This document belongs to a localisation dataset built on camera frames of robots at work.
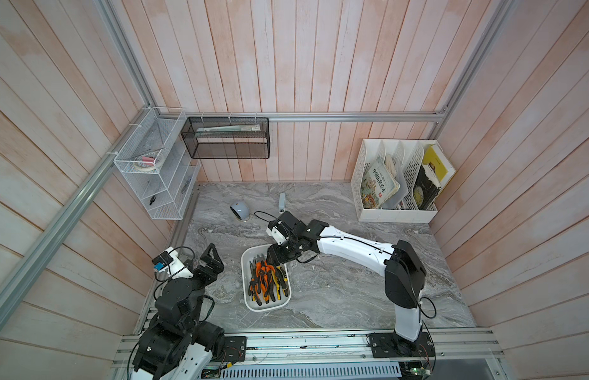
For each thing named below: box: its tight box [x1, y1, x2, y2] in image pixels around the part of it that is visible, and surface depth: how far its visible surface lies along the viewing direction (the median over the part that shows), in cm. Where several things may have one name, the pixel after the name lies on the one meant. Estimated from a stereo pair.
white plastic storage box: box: [241, 243, 292, 312], surface depth 85 cm
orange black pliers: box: [247, 253, 277, 307], surface depth 85 cm
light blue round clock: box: [229, 201, 250, 221], surface depth 103 cm
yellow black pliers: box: [271, 265, 289, 301], surface depth 85 cm
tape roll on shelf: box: [133, 154, 156, 171], surface depth 76 cm
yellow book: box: [422, 144, 449, 182], surface depth 95 cm
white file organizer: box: [350, 138, 441, 225], surface depth 103 cm
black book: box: [412, 163, 442, 211], surface depth 99 cm
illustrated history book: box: [360, 157, 401, 209], surface depth 100 cm
